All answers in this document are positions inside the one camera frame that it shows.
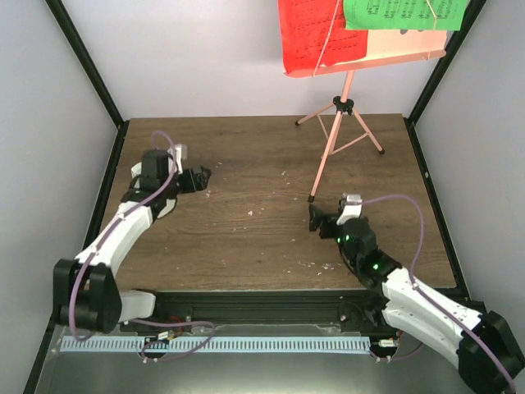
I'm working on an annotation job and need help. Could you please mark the red sheet music page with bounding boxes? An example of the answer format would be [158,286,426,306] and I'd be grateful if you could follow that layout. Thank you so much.
[277,0,368,76]

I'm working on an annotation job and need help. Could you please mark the pink folding music stand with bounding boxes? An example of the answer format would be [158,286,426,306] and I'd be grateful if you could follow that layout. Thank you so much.
[283,30,446,203]

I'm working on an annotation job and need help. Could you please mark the green sheet music page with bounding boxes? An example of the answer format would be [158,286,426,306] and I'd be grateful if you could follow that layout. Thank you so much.
[343,0,468,31]

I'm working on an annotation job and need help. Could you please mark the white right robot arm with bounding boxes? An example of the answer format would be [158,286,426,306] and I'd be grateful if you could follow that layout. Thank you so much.
[308,204,524,393]

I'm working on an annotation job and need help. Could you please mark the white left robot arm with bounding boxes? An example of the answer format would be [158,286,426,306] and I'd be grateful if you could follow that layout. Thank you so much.
[52,144,212,333]

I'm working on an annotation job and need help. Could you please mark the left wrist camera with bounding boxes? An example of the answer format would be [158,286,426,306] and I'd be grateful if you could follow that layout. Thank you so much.
[171,144,188,167]

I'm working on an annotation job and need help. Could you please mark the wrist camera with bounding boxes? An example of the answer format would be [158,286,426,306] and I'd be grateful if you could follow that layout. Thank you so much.
[336,193,363,226]
[171,144,188,167]

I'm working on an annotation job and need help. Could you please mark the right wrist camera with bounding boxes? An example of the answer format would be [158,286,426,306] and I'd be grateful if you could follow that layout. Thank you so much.
[336,193,363,226]

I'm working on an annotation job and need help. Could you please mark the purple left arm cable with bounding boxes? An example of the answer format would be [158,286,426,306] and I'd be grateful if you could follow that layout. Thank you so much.
[68,131,216,364]

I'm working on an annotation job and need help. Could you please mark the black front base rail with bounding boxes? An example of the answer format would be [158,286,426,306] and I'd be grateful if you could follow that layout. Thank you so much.
[118,290,489,334]

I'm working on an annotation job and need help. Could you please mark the black left frame rail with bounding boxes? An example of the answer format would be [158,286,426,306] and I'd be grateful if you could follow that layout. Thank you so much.
[83,121,130,247]

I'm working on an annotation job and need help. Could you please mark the black frame rail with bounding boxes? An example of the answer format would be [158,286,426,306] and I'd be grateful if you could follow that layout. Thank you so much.
[404,117,471,300]
[83,121,130,247]

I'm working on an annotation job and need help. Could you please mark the black right frame rail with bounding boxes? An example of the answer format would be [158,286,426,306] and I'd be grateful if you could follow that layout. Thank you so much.
[404,117,471,300]

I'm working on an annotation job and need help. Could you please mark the light blue slotted cable duct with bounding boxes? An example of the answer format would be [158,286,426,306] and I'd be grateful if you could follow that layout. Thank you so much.
[59,336,371,355]

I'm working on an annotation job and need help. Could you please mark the black back left frame post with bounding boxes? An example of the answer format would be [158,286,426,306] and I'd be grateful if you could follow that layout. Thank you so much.
[45,0,126,129]

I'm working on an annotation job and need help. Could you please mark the black frame post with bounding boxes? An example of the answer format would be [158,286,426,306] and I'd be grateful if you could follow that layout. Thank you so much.
[406,0,486,126]
[45,0,126,129]

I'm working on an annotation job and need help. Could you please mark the black back right frame post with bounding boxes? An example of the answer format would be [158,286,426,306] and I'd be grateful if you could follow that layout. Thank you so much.
[406,0,486,126]

